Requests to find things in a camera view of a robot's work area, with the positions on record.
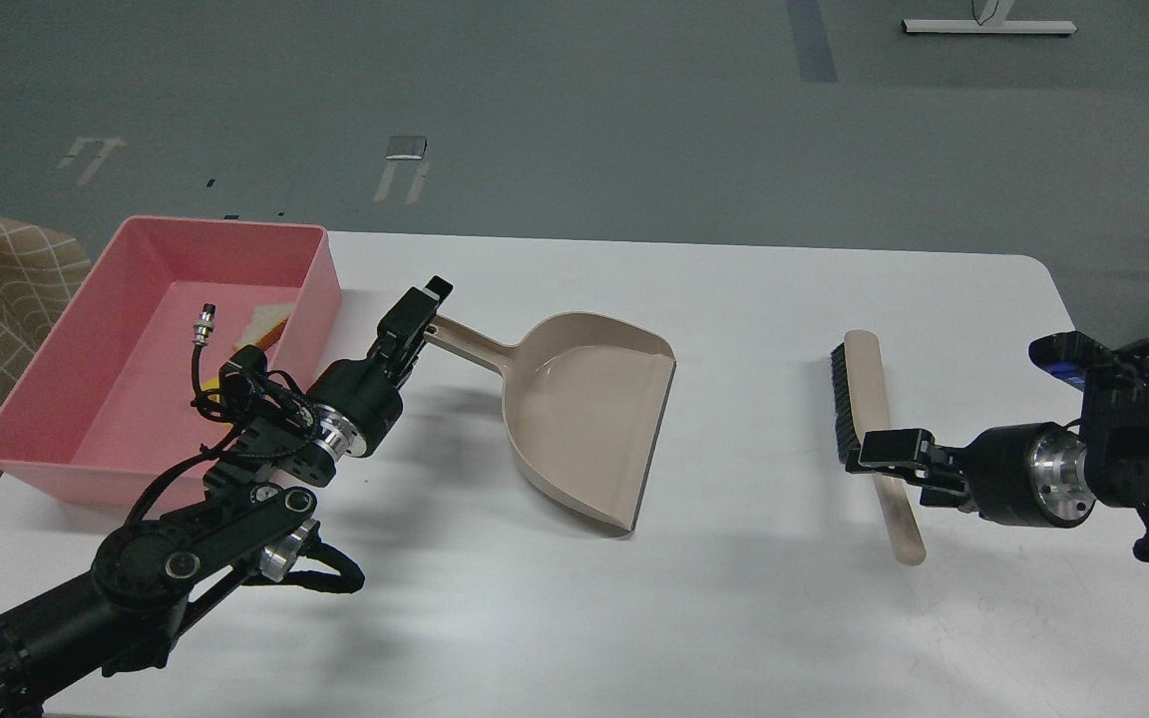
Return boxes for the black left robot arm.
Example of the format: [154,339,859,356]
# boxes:
[0,277,453,717]

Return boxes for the white table leg base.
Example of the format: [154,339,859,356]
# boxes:
[900,1,1079,38]

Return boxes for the beige plastic dustpan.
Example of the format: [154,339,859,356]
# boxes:
[425,312,676,535]

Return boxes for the grey floor outlet plate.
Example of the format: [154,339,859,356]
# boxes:
[386,136,429,161]

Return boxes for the yellow sponge piece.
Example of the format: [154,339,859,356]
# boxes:
[191,394,237,426]

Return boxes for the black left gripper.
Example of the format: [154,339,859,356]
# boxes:
[307,276,453,458]

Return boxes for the pink plastic bin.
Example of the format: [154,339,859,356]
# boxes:
[0,216,341,508]

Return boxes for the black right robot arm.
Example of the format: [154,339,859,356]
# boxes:
[830,330,1149,566]

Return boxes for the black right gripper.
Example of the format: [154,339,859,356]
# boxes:
[845,423,1097,528]

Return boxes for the beige hand brush black bristles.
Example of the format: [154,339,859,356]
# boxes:
[830,330,928,566]

